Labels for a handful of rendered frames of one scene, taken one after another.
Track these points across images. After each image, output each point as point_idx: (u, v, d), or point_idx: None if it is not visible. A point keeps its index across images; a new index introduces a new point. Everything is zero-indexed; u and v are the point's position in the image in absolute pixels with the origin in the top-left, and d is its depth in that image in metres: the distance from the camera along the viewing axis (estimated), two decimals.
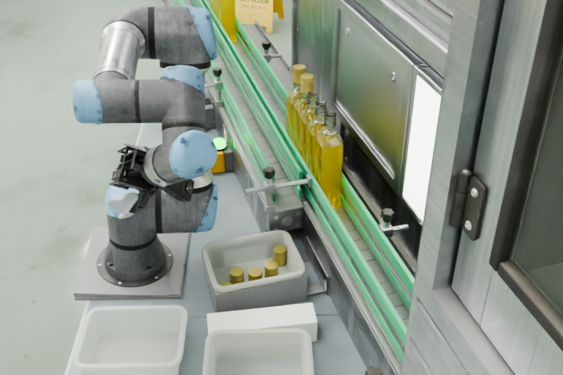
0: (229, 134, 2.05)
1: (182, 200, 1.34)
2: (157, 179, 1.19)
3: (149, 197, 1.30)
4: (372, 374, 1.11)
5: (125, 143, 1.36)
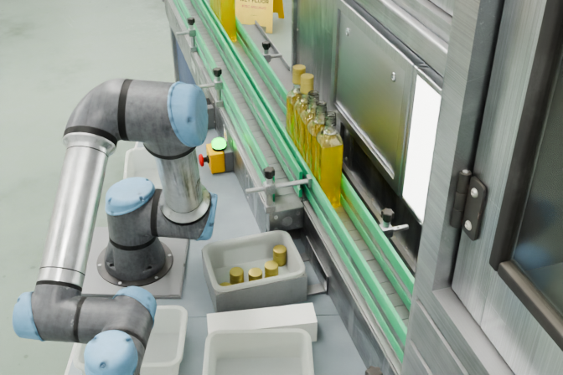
0: (229, 134, 2.05)
1: None
2: None
3: None
4: (372, 374, 1.11)
5: None
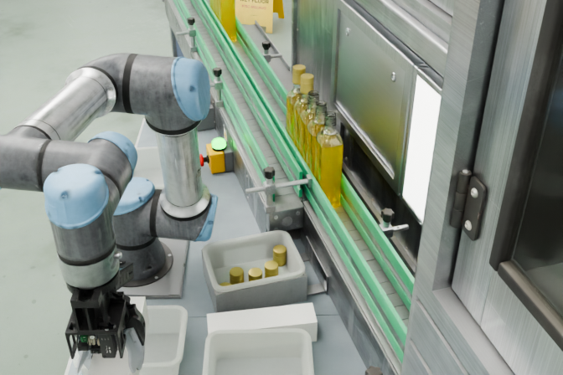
0: (229, 134, 2.05)
1: (132, 271, 1.03)
2: (112, 262, 0.88)
3: (136, 308, 0.98)
4: (372, 374, 1.11)
5: (76, 371, 0.98)
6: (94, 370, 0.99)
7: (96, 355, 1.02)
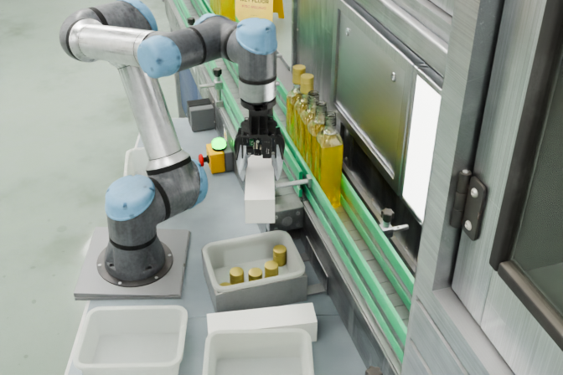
0: (229, 134, 2.05)
1: None
2: (275, 87, 1.31)
3: (280, 130, 1.41)
4: (372, 374, 1.11)
5: (239, 174, 1.41)
6: (249, 176, 1.43)
7: (248, 168, 1.45)
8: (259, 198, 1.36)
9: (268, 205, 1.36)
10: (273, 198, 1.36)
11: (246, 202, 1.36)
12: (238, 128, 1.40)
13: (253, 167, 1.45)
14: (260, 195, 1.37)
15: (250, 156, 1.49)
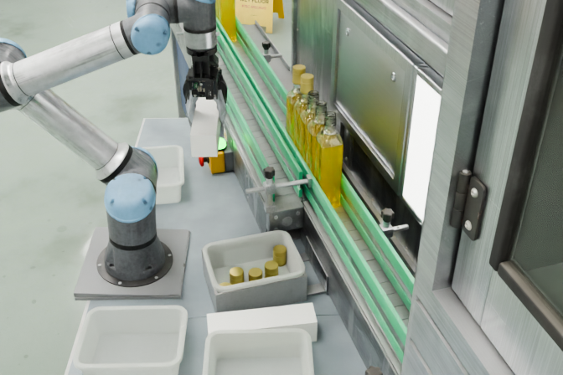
0: (229, 134, 2.05)
1: (218, 62, 1.68)
2: (214, 36, 1.53)
3: (223, 77, 1.63)
4: (372, 374, 1.11)
5: (187, 115, 1.62)
6: (196, 117, 1.64)
7: (196, 111, 1.67)
8: (203, 134, 1.57)
9: (210, 140, 1.58)
10: (214, 134, 1.57)
11: (191, 137, 1.57)
12: (186, 74, 1.62)
13: (200, 110, 1.67)
14: (204, 131, 1.58)
15: (199, 103, 1.71)
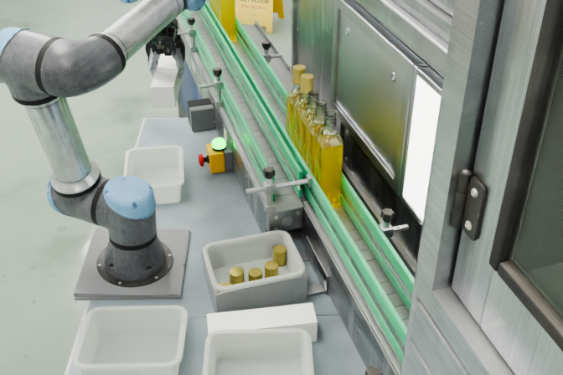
0: (229, 134, 2.05)
1: (178, 24, 1.88)
2: None
3: (180, 37, 1.83)
4: (372, 374, 1.11)
5: (149, 70, 1.83)
6: (157, 73, 1.85)
7: (158, 69, 1.87)
8: (162, 86, 1.78)
9: (168, 91, 1.78)
10: (172, 86, 1.78)
11: (152, 89, 1.78)
12: None
13: (162, 68, 1.88)
14: (162, 84, 1.79)
15: (162, 61, 1.91)
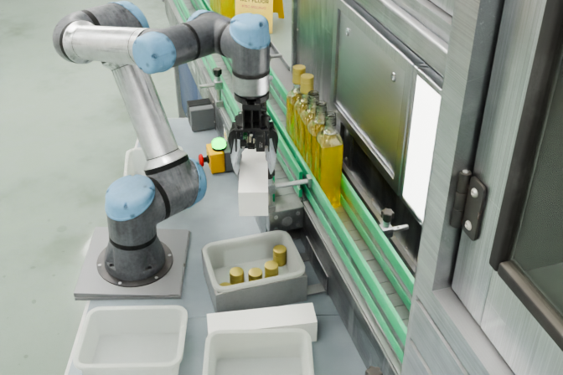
0: (229, 134, 2.05)
1: (266, 105, 1.48)
2: (267, 81, 1.34)
3: (273, 125, 1.43)
4: (372, 374, 1.11)
5: (233, 167, 1.43)
6: (243, 169, 1.45)
7: (242, 161, 1.47)
8: (253, 192, 1.38)
9: (261, 197, 1.38)
10: (266, 191, 1.38)
11: (240, 194, 1.38)
12: (232, 122, 1.43)
13: (247, 161, 1.48)
14: (253, 187, 1.39)
15: (245, 151, 1.51)
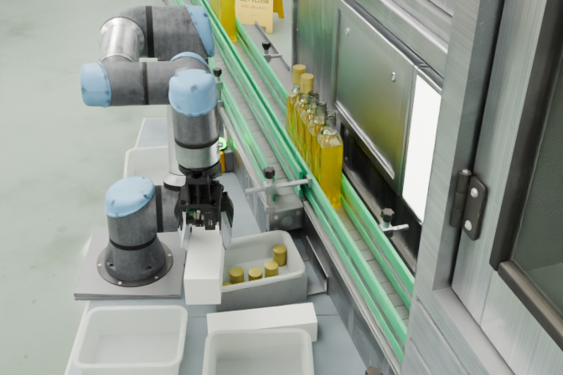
0: (229, 134, 2.05)
1: (221, 170, 1.27)
2: (217, 149, 1.12)
3: (228, 195, 1.21)
4: (372, 374, 1.11)
5: (180, 245, 1.21)
6: (193, 246, 1.23)
7: (193, 237, 1.26)
8: (201, 277, 1.16)
9: (211, 285, 1.17)
10: (217, 277, 1.16)
11: (185, 281, 1.16)
12: (178, 192, 1.21)
13: (198, 235, 1.26)
14: (202, 272, 1.17)
15: None
